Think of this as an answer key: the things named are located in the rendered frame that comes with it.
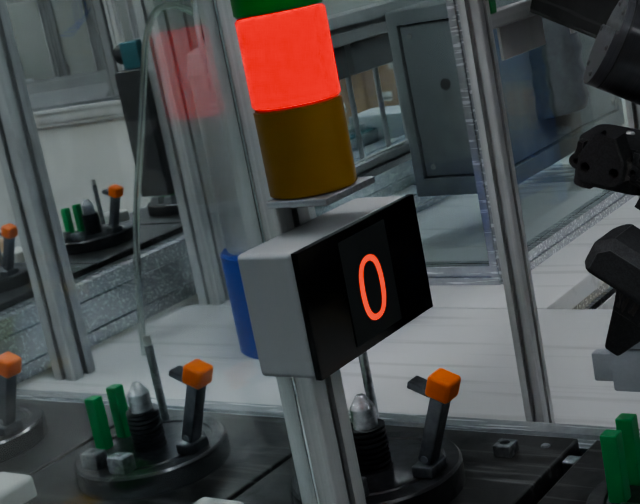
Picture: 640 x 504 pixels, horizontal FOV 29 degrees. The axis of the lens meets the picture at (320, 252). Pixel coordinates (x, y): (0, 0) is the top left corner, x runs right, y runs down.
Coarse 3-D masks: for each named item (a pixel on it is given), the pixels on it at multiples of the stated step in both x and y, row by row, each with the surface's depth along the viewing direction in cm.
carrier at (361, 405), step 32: (352, 416) 98; (384, 448) 98; (416, 448) 101; (448, 448) 100; (480, 448) 104; (544, 448) 101; (576, 448) 102; (384, 480) 96; (416, 480) 95; (448, 480) 95; (480, 480) 98; (512, 480) 97; (544, 480) 97
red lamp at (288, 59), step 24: (240, 24) 67; (264, 24) 66; (288, 24) 66; (312, 24) 66; (240, 48) 68; (264, 48) 66; (288, 48) 66; (312, 48) 67; (264, 72) 67; (288, 72) 66; (312, 72) 67; (336, 72) 68; (264, 96) 67; (288, 96) 67; (312, 96) 67
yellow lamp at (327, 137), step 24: (336, 96) 68; (264, 120) 68; (288, 120) 67; (312, 120) 67; (336, 120) 68; (264, 144) 68; (288, 144) 67; (312, 144) 67; (336, 144) 68; (288, 168) 68; (312, 168) 68; (336, 168) 68; (288, 192) 68; (312, 192) 68
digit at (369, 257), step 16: (384, 224) 71; (352, 240) 69; (368, 240) 70; (384, 240) 71; (352, 256) 69; (368, 256) 70; (384, 256) 71; (352, 272) 69; (368, 272) 70; (384, 272) 71; (352, 288) 69; (368, 288) 70; (384, 288) 71; (352, 304) 69; (368, 304) 70; (384, 304) 71; (352, 320) 68; (368, 320) 70; (384, 320) 71; (368, 336) 70
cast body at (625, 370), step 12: (636, 348) 81; (600, 360) 84; (612, 360) 82; (624, 360) 81; (636, 360) 81; (600, 372) 85; (612, 372) 82; (624, 372) 82; (636, 372) 81; (624, 384) 82; (636, 384) 81
